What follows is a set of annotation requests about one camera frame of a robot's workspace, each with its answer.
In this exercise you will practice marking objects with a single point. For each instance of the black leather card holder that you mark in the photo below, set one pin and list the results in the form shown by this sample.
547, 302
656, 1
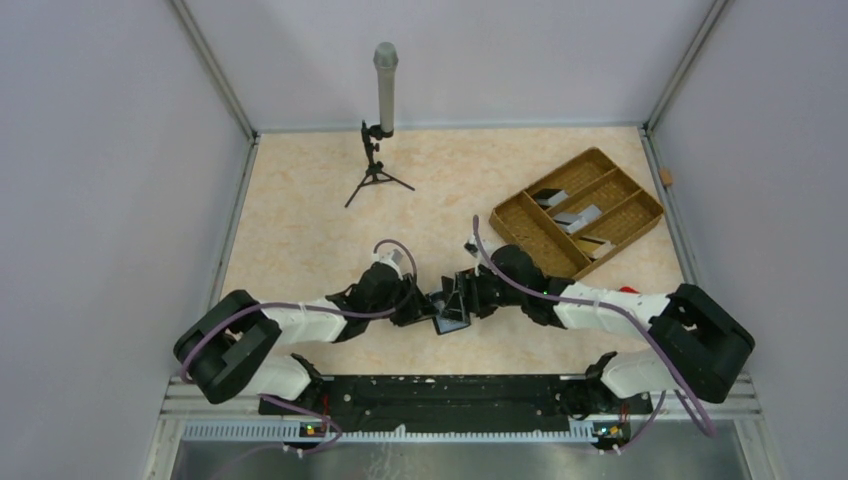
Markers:
446, 324

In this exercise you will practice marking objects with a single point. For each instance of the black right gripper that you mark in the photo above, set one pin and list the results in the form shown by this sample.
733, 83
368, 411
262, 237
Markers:
475, 279

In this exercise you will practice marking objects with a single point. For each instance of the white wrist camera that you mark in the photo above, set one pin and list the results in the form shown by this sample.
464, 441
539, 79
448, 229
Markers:
472, 248
392, 258

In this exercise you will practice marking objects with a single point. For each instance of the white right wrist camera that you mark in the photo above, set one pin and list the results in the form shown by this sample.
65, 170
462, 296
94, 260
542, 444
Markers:
472, 248

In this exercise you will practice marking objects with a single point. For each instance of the black card stack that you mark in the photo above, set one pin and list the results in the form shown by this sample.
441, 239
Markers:
549, 197

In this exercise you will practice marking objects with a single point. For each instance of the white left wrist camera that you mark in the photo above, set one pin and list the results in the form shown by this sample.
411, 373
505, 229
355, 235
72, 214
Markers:
392, 258

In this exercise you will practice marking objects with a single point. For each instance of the grey microphone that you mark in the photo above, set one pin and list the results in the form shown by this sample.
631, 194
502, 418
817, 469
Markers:
386, 61

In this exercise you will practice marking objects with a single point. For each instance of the black mini tripod stand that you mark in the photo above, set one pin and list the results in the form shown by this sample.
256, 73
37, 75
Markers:
375, 174

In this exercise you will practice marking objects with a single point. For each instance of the gold card stack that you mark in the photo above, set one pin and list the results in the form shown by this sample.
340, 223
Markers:
593, 247

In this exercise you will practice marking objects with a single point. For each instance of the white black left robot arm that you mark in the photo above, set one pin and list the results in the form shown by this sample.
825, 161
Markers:
228, 351

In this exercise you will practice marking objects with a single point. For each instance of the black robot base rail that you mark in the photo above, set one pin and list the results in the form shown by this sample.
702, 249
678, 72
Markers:
465, 403

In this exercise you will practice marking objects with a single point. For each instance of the silver card stack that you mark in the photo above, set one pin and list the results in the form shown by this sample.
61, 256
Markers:
573, 222

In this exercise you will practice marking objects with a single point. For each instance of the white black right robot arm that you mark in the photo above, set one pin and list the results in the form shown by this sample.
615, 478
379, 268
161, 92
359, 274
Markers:
694, 346

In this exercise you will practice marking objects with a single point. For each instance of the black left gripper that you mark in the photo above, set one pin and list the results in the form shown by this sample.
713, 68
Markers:
415, 306

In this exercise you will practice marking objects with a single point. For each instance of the small wooden wall block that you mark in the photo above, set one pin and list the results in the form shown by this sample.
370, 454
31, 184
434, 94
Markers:
666, 177

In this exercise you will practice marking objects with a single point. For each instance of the woven wicker divided tray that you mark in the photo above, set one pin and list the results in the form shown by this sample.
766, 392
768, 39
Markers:
629, 212

